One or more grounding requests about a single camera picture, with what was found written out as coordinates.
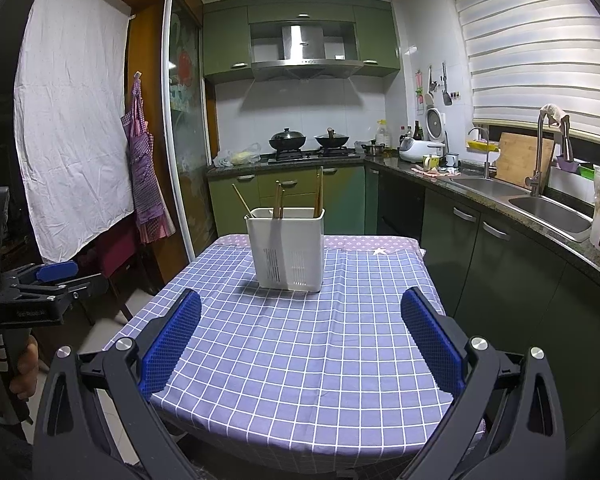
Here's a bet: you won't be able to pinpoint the black gas stove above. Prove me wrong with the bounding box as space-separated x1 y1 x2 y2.
267 146 363 162

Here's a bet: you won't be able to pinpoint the white window blind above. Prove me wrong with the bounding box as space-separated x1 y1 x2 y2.
440 0 600 146

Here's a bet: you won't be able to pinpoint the glass sliding door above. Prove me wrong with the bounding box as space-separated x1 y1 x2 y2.
161 0 218 271

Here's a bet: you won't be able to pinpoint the person's left hand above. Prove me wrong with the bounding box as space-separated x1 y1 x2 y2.
7 332 40 401

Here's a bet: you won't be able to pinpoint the black hanging spatula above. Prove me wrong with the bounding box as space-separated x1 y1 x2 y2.
440 62 453 107

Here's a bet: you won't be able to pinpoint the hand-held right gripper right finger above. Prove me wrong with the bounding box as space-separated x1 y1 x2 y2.
400 286 567 480

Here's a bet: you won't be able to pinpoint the tall steel faucet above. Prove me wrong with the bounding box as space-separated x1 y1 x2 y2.
525 105 571 197

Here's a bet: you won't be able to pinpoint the dark stone countertop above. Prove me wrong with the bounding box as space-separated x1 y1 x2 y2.
205 152 600 311

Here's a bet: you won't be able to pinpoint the thin curved faucet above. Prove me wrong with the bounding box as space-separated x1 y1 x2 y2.
467 126 491 179

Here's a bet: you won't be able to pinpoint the dark red cloth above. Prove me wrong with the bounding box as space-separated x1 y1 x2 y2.
97 222 141 281

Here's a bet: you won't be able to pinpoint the green upper cabinet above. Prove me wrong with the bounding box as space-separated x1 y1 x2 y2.
355 2 401 73
202 5 253 86

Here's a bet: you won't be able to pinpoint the white rice cooker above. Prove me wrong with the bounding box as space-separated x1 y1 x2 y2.
398 107 448 163

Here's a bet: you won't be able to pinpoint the beige cloth on faucet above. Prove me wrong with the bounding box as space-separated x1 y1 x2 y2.
540 103 571 138

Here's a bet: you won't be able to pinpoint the steel range hood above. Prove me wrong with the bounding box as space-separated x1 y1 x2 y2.
250 22 363 81

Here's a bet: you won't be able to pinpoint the green lower cabinets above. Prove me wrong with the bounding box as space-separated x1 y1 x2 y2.
207 165 368 241

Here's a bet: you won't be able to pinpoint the purple checked apron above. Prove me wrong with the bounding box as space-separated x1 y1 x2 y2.
121 72 177 245

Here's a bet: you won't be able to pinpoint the purple patterned cloth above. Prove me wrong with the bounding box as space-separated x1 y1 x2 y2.
215 234 423 256

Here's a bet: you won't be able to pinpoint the white utensil holder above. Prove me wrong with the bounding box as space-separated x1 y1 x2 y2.
244 206 326 293

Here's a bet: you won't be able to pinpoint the wooden cutting board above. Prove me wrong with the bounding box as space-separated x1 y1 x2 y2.
495 132 556 190

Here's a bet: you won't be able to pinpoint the blue checked tablecloth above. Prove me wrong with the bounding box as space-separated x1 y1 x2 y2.
102 234 486 461

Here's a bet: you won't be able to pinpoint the pink checked cloth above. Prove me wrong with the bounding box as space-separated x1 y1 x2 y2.
411 162 463 177

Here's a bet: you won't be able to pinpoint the black wok with handle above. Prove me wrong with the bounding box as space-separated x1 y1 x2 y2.
314 127 352 150

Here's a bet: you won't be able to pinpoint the dark lower cabinets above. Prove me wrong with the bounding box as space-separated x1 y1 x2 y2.
365 165 600 441

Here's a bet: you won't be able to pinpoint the white hanging sheet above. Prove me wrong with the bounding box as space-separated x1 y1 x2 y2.
14 0 135 266

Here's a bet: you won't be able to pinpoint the clear plastic bag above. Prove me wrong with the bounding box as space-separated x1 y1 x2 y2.
212 142 262 168

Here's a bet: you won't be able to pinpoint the black wok with lid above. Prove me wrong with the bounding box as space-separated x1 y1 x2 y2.
269 128 308 153

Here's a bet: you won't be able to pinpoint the steel sink basin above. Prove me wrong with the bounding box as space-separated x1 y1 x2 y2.
450 176 528 198
507 195 593 243

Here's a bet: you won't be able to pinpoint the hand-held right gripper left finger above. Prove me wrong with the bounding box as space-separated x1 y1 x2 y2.
32 288 203 480

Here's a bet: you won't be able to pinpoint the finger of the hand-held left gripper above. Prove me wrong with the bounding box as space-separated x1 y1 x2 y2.
55 272 108 307
0 260 79 292

